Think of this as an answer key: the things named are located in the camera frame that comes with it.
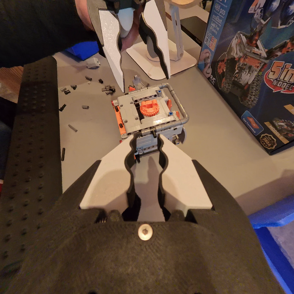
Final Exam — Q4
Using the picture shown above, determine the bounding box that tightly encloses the grey bent toy tube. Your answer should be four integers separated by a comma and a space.
138, 83, 190, 136

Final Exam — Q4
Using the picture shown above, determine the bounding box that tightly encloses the white stand with flat base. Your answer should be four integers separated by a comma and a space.
126, 5, 197, 80

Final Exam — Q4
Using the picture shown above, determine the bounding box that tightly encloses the dark printed toy kit box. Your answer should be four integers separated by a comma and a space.
198, 0, 294, 156

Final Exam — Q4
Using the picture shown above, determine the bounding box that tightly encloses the grey flat toy cover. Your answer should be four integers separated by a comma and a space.
86, 57, 101, 69

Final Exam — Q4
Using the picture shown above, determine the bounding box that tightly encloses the person's left forearm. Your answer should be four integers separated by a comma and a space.
0, 0, 99, 68

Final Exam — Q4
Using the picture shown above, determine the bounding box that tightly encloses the blue labelled bin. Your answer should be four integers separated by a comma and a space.
61, 41, 100, 60

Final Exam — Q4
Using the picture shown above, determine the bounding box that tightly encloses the blue storage bin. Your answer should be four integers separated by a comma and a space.
248, 195, 294, 294

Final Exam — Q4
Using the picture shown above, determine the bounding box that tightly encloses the dark perforated pad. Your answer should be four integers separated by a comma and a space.
0, 56, 63, 264

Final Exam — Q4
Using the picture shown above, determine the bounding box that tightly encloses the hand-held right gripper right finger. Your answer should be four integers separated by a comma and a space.
157, 134, 213, 211

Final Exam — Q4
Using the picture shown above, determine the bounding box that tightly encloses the grey orange toy block model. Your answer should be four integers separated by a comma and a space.
111, 83, 190, 163

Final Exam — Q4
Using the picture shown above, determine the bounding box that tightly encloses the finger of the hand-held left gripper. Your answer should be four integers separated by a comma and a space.
139, 0, 171, 79
98, 8, 125, 93

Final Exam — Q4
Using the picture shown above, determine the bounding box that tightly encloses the person's left hand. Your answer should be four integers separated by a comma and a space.
76, 0, 141, 53

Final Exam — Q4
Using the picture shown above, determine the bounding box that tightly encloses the light wooden board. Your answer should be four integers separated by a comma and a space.
171, 0, 202, 6

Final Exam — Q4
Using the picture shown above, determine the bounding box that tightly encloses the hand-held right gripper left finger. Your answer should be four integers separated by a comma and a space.
79, 134, 136, 211

